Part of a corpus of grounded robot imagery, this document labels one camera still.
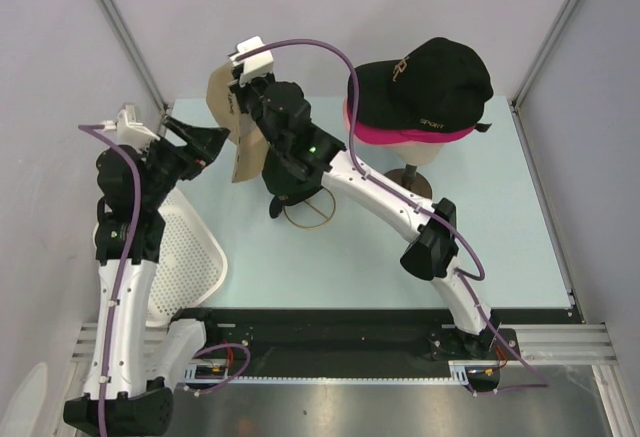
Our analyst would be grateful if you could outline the right aluminium frame post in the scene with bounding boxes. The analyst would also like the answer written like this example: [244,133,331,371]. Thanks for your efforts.
[509,0,606,108]

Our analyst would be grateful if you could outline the left aluminium frame post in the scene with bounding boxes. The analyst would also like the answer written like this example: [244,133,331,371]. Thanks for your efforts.
[96,0,169,115]

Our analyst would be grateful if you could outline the gold wire hat stand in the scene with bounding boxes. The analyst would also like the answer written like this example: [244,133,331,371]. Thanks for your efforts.
[284,189,337,230]

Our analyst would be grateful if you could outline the beige cap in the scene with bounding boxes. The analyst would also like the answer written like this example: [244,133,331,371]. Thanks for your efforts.
[205,63,269,183]

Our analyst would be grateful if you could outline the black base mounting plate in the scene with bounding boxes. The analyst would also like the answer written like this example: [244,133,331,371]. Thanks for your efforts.
[172,308,519,370]

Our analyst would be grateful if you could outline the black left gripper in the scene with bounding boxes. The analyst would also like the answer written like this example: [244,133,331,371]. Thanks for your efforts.
[140,116,230,208]

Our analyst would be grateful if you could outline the aluminium frame post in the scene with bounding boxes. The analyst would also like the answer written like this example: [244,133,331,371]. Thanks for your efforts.
[509,0,606,108]
[96,0,169,115]

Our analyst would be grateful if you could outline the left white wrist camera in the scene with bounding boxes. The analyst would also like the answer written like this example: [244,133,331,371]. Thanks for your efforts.
[102,103,160,151]

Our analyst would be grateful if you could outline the white plastic basket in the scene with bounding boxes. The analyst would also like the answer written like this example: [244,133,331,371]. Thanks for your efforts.
[146,188,228,327]

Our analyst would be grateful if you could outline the white slotted cable duct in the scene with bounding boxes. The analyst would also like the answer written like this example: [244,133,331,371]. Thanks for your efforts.
[183,359,500,388]

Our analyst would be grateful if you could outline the magenta mesh cap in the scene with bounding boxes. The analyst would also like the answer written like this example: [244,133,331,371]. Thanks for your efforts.
[355,107,491,145]

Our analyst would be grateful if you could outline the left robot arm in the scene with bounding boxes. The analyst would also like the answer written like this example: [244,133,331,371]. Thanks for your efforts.
[63,118,229,436]

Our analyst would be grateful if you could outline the wooden mannequin head stand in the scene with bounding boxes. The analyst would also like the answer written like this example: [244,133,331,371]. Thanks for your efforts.
[385,141,443,199]

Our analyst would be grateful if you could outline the black cap with gold lettering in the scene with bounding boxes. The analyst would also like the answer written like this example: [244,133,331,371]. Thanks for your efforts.
[268,195,300,219]

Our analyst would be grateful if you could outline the green brim black cap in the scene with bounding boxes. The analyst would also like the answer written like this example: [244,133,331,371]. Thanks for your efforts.
[262,151,321,203]

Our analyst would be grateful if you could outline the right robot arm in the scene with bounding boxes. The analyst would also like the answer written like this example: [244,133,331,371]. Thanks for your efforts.
[229,70,499,359]

